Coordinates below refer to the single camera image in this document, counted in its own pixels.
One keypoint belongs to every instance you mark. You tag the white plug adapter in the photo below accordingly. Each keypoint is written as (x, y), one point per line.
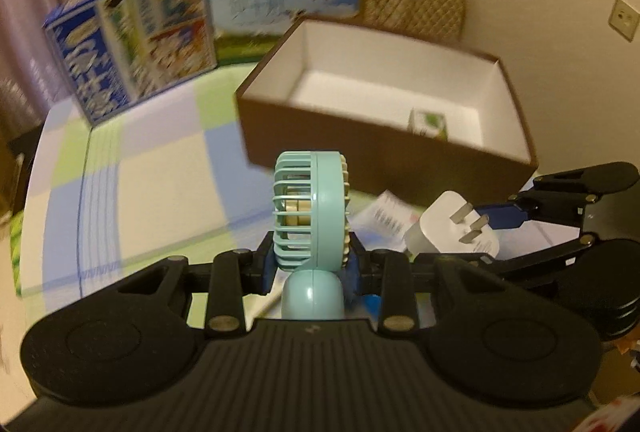
(440, 232)

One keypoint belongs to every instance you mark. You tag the brown cardboard box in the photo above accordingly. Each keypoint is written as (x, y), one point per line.
(325, 151)

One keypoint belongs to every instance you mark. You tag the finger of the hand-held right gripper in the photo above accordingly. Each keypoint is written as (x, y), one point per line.
(505, 216)
(540, 259)

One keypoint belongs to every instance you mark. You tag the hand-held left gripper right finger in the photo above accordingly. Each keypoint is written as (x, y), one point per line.
(354, 274)

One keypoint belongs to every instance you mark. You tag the wooden stick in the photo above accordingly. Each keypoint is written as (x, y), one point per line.
(265, 305)

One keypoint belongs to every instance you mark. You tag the dark blue milk carton box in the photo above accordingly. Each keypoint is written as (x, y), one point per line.
(115, 46)

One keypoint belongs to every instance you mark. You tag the red white patterned cloth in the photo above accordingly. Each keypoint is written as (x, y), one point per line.
(617, 414)

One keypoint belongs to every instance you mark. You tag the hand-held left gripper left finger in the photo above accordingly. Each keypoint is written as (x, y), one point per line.
(269, 274)

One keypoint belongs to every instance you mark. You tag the mint green handheld fan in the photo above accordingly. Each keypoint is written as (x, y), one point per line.
(330, 192)

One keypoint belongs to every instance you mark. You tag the beige wall socket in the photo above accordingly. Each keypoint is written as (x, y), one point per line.
(625, 19)

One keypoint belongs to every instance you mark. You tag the checked tablecloth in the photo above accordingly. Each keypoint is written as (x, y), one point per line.
(125, 187)

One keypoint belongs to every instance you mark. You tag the green medicine box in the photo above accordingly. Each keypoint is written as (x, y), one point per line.
(427, 124)

